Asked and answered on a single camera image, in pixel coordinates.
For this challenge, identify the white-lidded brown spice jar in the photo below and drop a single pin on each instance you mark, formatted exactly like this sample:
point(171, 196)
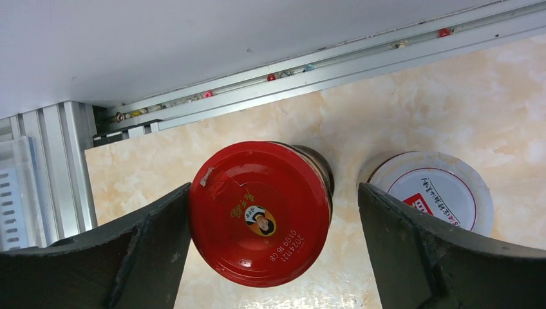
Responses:
point(435, 183)

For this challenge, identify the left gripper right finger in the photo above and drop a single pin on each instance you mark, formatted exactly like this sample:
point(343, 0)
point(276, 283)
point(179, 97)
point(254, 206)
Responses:
point(420, 261)

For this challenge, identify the red-lidded jar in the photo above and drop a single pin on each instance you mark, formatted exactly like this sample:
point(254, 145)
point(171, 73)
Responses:
point(260, 211)

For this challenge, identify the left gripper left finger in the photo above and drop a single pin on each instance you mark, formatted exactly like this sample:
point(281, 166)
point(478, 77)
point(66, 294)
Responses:
point(135, 261)

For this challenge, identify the aluminium frame rail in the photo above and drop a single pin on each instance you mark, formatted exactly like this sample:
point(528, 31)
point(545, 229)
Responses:
point(44, 178)

